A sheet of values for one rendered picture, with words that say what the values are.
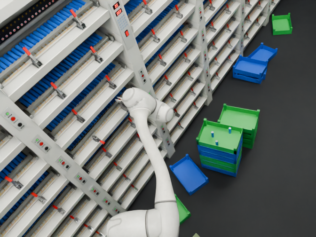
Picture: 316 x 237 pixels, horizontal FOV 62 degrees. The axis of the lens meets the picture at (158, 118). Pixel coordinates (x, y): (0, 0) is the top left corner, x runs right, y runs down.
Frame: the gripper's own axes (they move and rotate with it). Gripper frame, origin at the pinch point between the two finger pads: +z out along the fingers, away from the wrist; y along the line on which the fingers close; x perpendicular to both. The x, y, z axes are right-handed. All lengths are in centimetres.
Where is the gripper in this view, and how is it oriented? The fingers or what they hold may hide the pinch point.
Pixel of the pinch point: (120, 100)
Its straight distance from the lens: 162.8
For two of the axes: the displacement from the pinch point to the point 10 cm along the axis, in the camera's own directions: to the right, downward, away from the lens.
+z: -7.1, -2.3, 6.7
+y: 5.8, -7.2, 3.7
